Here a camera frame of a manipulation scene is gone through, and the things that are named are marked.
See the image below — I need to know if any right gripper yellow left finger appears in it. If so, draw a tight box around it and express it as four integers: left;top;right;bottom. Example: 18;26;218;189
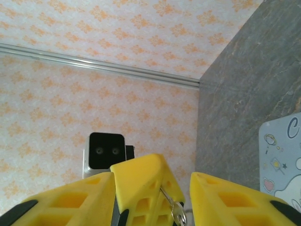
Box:
0;171;116;226

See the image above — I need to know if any silver key with ring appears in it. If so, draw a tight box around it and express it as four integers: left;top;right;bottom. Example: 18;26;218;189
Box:
159;187;188;226

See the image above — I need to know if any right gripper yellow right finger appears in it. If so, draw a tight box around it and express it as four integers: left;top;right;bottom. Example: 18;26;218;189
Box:
189;171;301;226

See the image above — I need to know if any aluminium corner post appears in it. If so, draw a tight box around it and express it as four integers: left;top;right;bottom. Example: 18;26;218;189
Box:
0;42;201;89

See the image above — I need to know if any light blue cartoon tin box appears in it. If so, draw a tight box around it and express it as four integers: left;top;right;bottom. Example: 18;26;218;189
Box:
258;112;301;209

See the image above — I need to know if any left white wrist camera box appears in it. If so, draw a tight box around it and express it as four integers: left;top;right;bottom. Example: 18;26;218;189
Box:
82;132;136;179

